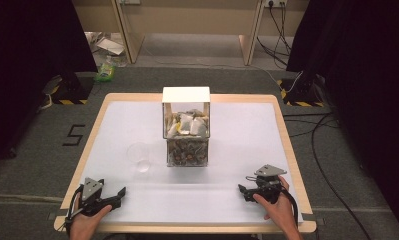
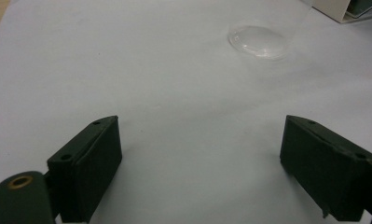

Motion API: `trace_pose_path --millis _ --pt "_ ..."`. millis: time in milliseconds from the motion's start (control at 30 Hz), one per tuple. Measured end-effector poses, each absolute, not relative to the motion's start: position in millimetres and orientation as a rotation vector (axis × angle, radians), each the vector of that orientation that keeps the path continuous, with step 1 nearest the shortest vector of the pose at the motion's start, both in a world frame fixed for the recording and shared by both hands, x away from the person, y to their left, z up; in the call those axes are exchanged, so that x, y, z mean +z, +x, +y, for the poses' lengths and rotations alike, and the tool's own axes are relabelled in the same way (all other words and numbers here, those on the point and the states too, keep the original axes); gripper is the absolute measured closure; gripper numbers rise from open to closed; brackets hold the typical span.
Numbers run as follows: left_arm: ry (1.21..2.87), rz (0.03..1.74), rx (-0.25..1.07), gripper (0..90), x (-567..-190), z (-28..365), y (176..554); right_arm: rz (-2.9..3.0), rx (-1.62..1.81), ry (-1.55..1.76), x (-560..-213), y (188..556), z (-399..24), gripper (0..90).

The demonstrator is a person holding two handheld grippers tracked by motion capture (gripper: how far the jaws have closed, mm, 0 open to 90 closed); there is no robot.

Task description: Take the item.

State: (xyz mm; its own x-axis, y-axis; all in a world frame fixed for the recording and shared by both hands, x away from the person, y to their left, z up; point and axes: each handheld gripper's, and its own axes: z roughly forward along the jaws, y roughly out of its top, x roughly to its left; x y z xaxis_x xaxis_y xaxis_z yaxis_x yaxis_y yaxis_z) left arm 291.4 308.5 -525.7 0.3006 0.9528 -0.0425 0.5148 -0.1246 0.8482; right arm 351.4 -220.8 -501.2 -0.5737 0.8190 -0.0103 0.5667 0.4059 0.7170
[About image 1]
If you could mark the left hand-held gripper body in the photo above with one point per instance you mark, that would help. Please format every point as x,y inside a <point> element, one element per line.
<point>91,190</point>

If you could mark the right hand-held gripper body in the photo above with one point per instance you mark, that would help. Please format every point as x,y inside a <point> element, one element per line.
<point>267,184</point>

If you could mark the person's right hand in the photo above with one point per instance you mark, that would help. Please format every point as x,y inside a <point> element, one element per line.
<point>280,209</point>

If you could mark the person's left hand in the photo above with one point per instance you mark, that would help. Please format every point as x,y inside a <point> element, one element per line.
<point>87,223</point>

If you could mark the clear glass cup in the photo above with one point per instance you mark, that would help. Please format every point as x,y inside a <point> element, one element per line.
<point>138,155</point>

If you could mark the white table mat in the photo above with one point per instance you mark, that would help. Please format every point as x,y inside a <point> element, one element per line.
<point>203,196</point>

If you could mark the light wooden table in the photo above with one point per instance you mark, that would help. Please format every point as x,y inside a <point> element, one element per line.
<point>287,136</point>

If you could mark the pile of dark small packets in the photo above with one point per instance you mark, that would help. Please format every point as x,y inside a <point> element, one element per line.
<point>187,152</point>

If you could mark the pile of white tea bags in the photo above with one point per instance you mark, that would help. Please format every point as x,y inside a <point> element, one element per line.
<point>188,124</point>

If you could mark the black stand base, yellow stripes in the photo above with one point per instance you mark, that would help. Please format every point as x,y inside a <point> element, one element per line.
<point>300,92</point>
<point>74,89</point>

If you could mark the clear two-tier box, white lid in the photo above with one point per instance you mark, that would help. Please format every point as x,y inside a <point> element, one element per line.
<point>186,95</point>

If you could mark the green plastic packet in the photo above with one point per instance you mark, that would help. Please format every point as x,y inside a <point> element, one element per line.
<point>104,72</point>

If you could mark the black curtain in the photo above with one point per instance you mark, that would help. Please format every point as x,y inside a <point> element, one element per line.
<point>27,66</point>
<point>370,83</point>

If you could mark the white paper clutter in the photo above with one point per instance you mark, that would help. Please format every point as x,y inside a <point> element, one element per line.
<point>108,45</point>

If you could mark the light wooden desk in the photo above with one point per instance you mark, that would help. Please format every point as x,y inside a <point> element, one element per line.
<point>193,16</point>

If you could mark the white wall socket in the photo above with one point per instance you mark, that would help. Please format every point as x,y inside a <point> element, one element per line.
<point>275,2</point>

